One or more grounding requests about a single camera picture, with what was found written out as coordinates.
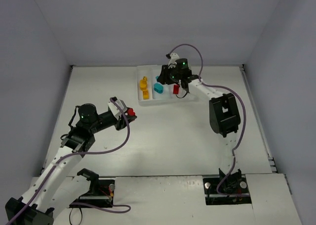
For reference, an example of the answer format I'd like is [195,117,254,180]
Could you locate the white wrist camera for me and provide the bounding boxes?
[168,52,180,68]
[108,98,127,120]

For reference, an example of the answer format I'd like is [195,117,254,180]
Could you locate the white divided sorting tray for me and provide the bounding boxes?
[136,65,198,106]

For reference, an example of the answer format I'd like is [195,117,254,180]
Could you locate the red curved lego brick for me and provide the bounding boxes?
[173,85,180,95]

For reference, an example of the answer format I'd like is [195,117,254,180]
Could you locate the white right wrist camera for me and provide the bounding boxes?
[168,52,180,68]

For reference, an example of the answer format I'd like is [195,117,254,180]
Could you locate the yellow curved lego brick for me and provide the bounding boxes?
[142,90,150,100]

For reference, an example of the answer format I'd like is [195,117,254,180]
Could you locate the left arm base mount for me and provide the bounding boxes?
[69,168,115,208]

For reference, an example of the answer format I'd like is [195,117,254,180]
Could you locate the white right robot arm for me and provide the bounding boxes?
[158,56,241,176]

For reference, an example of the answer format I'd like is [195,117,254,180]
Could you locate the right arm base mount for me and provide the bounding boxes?
[202,169,252,206]

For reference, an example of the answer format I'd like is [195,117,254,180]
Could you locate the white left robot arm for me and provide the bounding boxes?
[5,97,137,225]

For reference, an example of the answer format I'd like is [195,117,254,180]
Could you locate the yellow rounded lego brick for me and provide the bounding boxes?
[139,79,148,90]

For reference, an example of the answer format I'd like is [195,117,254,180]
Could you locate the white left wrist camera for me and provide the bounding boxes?
[108,98,127,120]

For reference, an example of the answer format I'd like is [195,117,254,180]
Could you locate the teal rounded lego brick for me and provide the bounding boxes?
[154,83,163,94]

